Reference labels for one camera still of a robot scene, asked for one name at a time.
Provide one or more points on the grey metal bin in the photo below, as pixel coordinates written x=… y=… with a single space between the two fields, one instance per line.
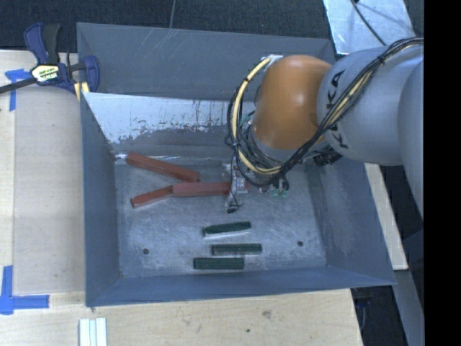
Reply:
x=201 y=67

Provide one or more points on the dark green flat block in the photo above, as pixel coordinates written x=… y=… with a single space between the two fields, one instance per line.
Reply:
x=236 y=249
x=218 y=263
x=227 y=228

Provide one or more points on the red-brown flat block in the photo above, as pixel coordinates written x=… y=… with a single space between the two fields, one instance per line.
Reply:
x=162 y=168
x=151 y=197
x=201 y=189

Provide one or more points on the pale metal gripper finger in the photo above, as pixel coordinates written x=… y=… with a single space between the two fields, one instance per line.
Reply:
x=239 y=186

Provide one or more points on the black cylinder on white bracket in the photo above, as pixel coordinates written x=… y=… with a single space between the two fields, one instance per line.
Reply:
x=327 y=158

